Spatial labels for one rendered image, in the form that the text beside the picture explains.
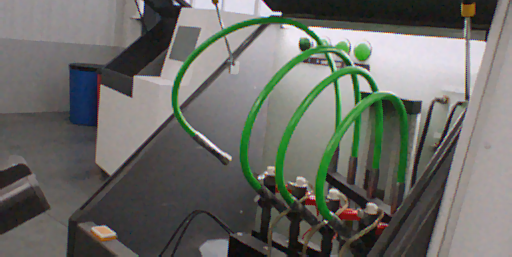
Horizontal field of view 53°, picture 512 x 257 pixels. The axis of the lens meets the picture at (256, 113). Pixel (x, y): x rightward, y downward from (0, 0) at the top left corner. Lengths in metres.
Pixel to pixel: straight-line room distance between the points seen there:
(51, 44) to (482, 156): 7.35
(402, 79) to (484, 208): 0.45
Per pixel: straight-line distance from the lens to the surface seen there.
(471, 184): 0.82
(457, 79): 1.11
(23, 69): 7.76
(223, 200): 1.41
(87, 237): 1.15
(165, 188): 1.28
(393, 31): 1.16
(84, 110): 7.08
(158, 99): 3.74
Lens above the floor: 1.38
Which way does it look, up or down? 8 degrees down
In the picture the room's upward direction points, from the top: 6 degrees clockwise
